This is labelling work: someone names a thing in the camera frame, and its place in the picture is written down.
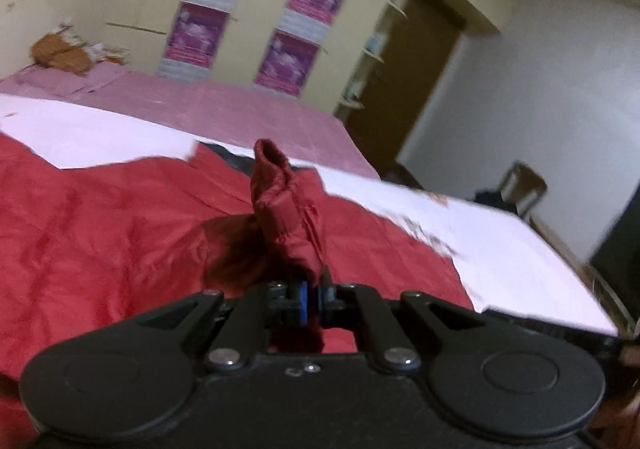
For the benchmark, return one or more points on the corner open shelves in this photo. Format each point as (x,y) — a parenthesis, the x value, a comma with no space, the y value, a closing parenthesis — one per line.
(370,59)

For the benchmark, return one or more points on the wooden chair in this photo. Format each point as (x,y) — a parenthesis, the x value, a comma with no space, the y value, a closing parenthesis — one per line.
(518,192)

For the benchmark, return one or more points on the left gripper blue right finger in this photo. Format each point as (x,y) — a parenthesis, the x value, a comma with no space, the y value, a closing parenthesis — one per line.
(362,311)

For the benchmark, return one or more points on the lower right purple poster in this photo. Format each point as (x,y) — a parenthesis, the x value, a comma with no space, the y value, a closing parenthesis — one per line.
(286,64)

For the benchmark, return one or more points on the red quilted down jacket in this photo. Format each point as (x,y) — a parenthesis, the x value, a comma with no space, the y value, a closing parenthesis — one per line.
(84,248)

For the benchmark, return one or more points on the cream round headboard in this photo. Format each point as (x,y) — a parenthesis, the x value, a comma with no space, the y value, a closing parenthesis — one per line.
(30,8)

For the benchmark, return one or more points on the pink checkered bed cover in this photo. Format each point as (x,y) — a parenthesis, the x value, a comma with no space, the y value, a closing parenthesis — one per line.
(227,113)

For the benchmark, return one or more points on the brown wooden door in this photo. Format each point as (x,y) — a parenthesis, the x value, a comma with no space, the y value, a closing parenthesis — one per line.
(396,92)

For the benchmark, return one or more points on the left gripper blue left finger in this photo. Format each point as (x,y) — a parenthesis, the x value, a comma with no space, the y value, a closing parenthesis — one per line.
(267,319)

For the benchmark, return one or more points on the upper right purple poster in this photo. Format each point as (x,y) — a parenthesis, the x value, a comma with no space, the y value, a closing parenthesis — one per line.
(310,20)

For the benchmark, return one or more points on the lower left purple poster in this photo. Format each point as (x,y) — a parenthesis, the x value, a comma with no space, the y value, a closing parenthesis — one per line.
(192,43)

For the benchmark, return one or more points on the cream built-in wardrobe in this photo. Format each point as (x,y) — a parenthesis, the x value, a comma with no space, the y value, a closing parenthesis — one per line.
(280,3)

